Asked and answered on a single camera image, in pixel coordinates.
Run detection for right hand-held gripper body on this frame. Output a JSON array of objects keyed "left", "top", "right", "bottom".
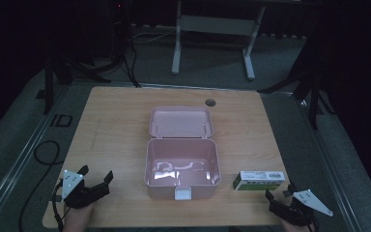
[{"left": 268, "top": 188, "right": 334, "bottom": 227}]

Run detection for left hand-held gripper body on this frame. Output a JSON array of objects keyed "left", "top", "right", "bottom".
[{"left": 60, "top": 169, "right": 111, "bottom": 210}]

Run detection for person's right hand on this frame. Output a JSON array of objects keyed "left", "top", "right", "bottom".
[{"left": 280, "top": 219, "right": 313, "bottom": 232}]

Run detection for person's left hand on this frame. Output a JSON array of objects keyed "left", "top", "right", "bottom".
[{"left": 61, "top": 202, "right": 95, "bottom": 232}]

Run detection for green and white carton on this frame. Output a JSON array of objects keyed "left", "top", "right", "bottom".
[{"left": 232, "top": 170, "right": 286, "bottom": 192}]

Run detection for pink plastic box with lid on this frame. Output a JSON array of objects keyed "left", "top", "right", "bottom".
[{"left": 143, "top": 105, "right": 222, "bottom": 202}]

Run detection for black tripod stand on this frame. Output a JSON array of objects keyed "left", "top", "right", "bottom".
[
  {"left": 43, "top": 18, "right": 112, "bottom": 116},
  {"left": 256, "top": 28, "right": 336, "bottom": 131}
]

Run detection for black computer tower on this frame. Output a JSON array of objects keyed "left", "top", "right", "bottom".
[{"left": 108, "top": 0, "right": 132, "bottom": 64}]

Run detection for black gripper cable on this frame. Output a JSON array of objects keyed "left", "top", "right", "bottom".
[{"left": 51, "top": 179, "right": 66, "bottom": 232}]

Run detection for black floor cable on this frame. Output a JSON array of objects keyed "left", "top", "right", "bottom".
[{"left": 17, "top": 139, "right": 62, "bottom": 232}]

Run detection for black cable bundle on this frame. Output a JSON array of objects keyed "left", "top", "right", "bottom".
[{"left": 94, "top": 41, "right": 143, "bottom": 89}]

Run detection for white desk frame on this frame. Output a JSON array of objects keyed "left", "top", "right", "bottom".
[{"left": 171, "top": 0, "right": 267, "bottom": 81}]

